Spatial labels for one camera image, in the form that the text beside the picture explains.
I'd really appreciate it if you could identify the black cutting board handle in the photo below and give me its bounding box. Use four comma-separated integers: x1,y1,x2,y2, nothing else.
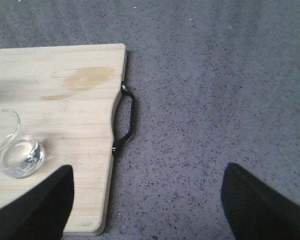
111,81,137,157

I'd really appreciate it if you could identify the light wooden cutting board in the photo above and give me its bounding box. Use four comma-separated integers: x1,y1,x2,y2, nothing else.
0,43,126,236

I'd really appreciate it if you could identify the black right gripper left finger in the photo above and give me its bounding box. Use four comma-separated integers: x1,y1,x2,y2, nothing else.
0,165,74,240

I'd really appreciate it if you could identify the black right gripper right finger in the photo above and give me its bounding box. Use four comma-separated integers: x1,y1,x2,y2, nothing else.
221,162,300,240

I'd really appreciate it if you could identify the clear glass beaker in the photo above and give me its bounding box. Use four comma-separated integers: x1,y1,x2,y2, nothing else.
0,108,45,179

